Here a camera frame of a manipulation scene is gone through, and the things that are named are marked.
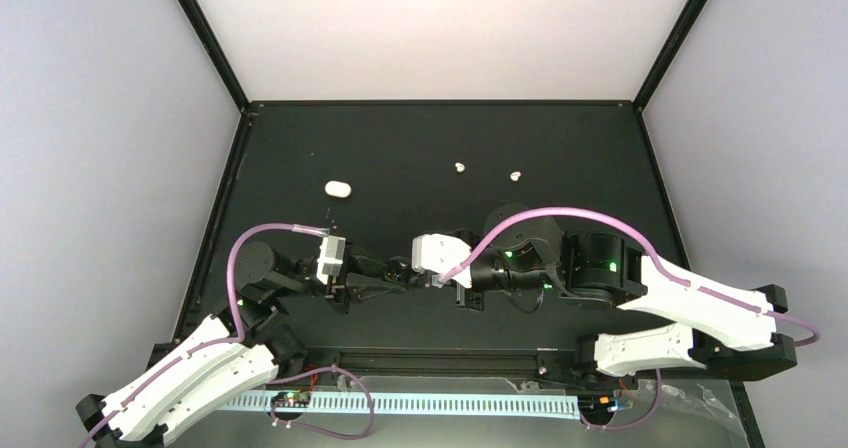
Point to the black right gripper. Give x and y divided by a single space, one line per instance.
473 300

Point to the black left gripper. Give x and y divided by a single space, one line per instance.
340 284

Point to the black earbud charging case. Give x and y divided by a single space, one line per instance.
400 271

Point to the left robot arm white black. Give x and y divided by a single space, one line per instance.
244 345

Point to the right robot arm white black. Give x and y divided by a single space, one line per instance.
596 261

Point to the white earbud charging case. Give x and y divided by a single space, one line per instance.
338 189

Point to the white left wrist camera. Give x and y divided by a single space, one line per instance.
331 259

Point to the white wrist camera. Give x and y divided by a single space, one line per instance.
438 253
331 259

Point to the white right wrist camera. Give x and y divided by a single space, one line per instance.
438 253

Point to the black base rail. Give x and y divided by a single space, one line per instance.
433 362

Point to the white slotted cable duct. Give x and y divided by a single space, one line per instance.
437 404

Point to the black frame post left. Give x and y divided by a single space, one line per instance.
214 51

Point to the black frame post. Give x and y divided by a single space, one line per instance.
214 51
680 30

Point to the black frame post right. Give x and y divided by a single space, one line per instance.
680 30

